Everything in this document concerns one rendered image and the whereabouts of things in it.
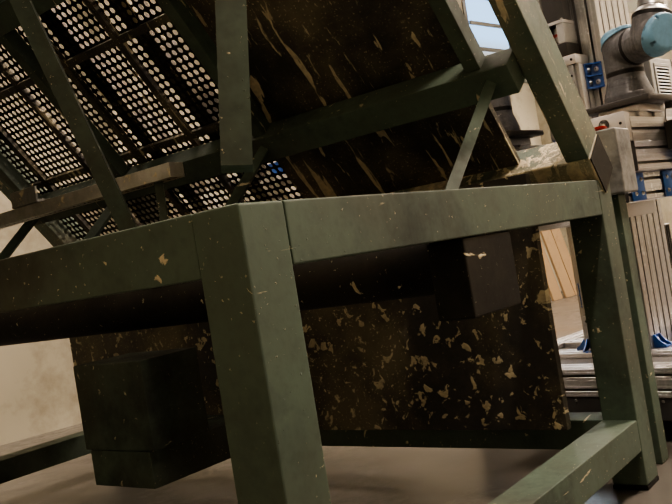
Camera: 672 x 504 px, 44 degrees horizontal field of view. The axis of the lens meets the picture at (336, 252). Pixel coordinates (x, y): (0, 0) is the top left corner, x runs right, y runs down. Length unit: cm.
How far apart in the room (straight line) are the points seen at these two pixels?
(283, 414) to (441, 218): 53
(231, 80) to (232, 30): 7
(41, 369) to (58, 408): 25
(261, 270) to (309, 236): 11
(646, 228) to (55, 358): 332
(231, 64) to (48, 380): 396
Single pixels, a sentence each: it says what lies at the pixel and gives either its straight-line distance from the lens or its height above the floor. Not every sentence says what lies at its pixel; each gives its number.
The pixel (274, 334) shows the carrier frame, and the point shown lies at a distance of 107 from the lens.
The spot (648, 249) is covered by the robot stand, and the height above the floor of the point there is 56.
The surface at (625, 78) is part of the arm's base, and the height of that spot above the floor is 111.
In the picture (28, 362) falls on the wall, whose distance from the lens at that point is 493.
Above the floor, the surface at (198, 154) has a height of 108.
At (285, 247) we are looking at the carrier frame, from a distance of 111.
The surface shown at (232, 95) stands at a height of 94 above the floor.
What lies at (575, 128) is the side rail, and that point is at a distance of 209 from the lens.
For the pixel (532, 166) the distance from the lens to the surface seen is 221.
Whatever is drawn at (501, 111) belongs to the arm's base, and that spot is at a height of 112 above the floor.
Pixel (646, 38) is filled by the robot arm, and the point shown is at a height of 119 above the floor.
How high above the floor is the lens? 70
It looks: level
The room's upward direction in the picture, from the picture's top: 9 degrees counter-clockwise
